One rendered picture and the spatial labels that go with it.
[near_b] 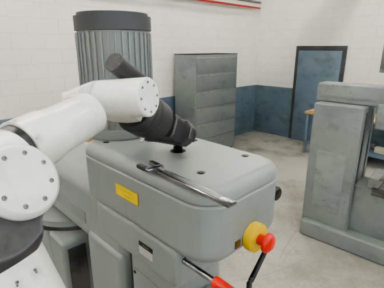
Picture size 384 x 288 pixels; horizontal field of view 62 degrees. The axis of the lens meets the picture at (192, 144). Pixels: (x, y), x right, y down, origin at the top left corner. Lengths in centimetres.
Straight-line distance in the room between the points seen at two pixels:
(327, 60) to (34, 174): 732
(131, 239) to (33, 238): 48
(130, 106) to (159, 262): 37
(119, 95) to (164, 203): 23
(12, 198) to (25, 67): 466
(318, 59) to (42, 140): 735
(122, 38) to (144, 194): 38
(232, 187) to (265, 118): 785
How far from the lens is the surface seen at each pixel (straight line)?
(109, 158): 77
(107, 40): 83
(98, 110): 48
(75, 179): 105
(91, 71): 85
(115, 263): 94
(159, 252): 73
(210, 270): 87
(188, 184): 56
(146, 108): 52
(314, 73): 765
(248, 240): 66
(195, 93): 583
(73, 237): 116
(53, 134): 42
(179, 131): 67
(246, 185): 62
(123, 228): 83
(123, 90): 53
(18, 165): 36
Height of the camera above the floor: 213
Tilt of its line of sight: 17 degrees down
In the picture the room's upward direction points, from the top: straight up
